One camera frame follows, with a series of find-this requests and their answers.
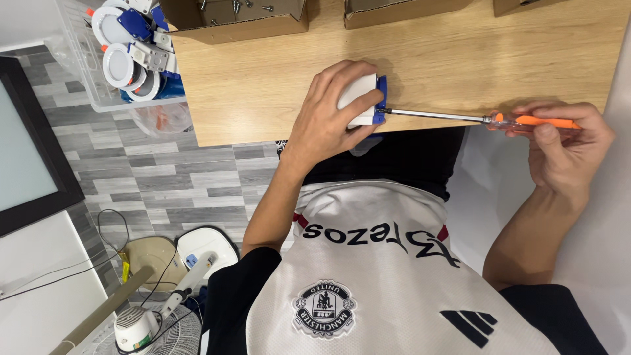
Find person's left hand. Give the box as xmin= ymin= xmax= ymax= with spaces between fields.
xmin=279 ymin=59 xmax=388 ymax=174

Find person's right hand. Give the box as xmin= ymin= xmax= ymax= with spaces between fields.
xmin=505 ymin=101 xmax=616 ymax=201

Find white and blue driver box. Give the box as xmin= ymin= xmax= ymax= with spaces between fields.
xmin=337 ymin=73 xmax=388 ymax=130

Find orange handled screwdriver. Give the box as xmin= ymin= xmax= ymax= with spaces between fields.
xmin=379 ymin=107 xmax=583 ymax=135

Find black shorts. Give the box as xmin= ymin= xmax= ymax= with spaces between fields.
xmin=275 ymin=125 xmax=467 ymax=202

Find cardboard box with screws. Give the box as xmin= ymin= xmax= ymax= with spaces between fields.
xmin=159 ymin=0 xmax=310 ymax=45

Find low cardboard box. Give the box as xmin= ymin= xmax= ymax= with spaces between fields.
xmin=343 ymin=0 xmax=475 ymax=30

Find heap of steel screws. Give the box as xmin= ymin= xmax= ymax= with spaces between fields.
xmin=199 ymin=0 xmax=275 ymax=25

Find clear plastic bag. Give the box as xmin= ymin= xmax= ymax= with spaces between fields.
xmin=129 ymin=103 xmax=194 ymax=139

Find white round fan base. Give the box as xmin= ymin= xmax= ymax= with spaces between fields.
xmin=175 ymin=226 xmax=241 ymax=283

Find white football jersey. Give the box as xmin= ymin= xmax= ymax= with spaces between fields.
xmin=245 ymin=179 xmax=561 ymax=355

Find clear crate of white downlights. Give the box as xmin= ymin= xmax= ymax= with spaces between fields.
xmin=53 ymin=0 xmax=188 ymax=113

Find beige round fan base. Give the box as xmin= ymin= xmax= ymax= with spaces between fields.
xmin=120 ymin=236 xmax=189 ymax=293

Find white electric fan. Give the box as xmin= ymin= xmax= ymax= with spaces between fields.
xmin=89 ymin=251 xmax=219 ymax=355

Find black framed glass panel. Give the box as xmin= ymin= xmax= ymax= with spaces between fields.
xmin=0 ymin=56 xmax=85 ymax=238

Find white cabinet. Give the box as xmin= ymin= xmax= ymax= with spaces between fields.
xmin=0 ymin=211 xmax=121 ymax=355

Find black cable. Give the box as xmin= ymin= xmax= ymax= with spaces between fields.
xmin=0 ymin=209 xmax=132 ymax=302

